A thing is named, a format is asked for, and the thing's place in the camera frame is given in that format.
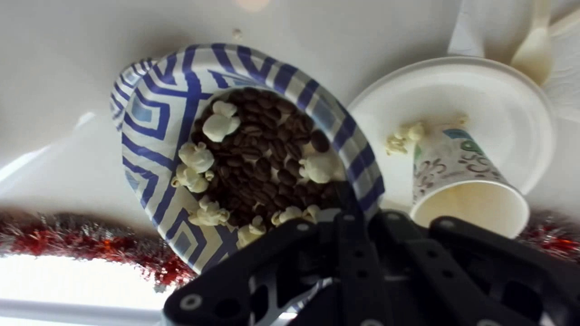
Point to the pale wooden cutlery piece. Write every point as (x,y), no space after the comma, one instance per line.
(536,51)

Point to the coffee beans heap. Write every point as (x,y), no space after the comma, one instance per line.
(260,163)

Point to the white paper napkin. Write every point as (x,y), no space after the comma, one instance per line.
(563,66)

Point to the blue patterned paper bowl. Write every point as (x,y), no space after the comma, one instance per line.
(152,114)

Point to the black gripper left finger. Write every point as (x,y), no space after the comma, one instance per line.
(273,277)

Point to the white round plate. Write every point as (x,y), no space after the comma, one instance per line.
(483,102)

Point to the red silver tinsel garland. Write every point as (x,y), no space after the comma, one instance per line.
(92,241)

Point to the white popcorn piece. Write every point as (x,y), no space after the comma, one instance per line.
(210,212)
(250,232)
(221,120)
(289,214)
(318,165)
(192,180)
(195,156)

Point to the printed paper cup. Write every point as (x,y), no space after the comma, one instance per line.
(454,163)

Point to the small loose popcorn cluster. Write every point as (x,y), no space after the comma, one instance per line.
(404,138)

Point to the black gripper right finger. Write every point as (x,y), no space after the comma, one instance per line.
(483,277)

